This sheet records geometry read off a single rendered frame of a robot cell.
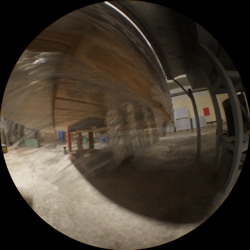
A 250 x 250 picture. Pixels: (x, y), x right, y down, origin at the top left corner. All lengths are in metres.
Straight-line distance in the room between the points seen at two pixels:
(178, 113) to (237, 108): 7.15
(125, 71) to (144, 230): 0.50
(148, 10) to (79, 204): 1.20
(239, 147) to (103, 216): 0.65
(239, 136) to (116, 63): 0.50
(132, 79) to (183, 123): 7.28
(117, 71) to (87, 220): 0.54
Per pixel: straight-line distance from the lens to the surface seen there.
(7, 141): 4.04
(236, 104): 0.45
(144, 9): 0.71
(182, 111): 7.51
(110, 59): 0.15
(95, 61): 0.15
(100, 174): 0.73
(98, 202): 0.52
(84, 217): 0.47
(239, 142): 0.46
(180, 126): 7.38
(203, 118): 7.84
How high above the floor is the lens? 0.38
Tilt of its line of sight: 6 degrees up
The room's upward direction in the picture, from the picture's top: 5 degrees counter-clockwise
